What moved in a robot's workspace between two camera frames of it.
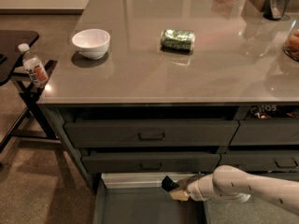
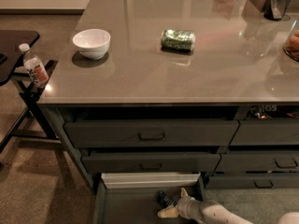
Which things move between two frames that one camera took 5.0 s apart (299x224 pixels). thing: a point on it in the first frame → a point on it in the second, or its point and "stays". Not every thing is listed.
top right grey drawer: x=266 y=132 stays
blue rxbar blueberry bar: x=169 y=185 → x=166 y=200
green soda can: x=177 y=41 stays
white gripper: x=192 y=189 → x=182 y=207
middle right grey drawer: x=262 y=161 stays
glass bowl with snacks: x=291 y=45 stays
